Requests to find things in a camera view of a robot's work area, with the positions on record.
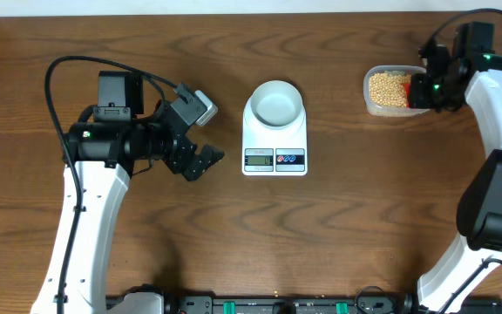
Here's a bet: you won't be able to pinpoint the red measuring scoop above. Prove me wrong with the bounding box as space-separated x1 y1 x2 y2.
402 83 410 107

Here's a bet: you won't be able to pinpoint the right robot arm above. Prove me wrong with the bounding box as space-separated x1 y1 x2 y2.
408 22 502 313

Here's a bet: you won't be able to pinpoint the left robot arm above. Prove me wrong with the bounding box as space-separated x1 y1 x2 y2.
31 71 224 313

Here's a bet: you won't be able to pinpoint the white digital kitchen scale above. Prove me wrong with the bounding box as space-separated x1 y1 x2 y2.
241 99 309 176

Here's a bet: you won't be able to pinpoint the grey round bowl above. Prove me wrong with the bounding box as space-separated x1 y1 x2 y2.
250 80 305 127

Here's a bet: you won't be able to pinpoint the soybeans in container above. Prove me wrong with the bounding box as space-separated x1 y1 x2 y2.
368 72 411 107

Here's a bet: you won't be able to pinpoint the clear plastic container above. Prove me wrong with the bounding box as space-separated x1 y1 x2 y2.
363 65 428 118

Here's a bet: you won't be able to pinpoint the left black cable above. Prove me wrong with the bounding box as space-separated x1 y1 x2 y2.
44 55 178 314

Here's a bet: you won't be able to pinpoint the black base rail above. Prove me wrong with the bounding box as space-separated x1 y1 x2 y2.
105 283 502 314

